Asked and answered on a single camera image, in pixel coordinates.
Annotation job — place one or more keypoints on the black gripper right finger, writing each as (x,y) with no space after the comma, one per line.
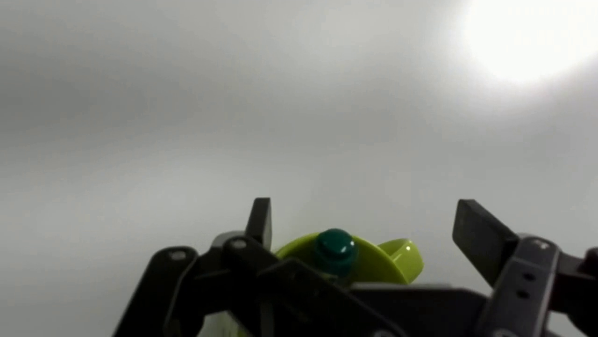
(525,275)

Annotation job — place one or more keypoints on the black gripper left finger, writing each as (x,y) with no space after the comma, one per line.
(263,288)

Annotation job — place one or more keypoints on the green capped marker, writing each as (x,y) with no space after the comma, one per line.
(338,252)

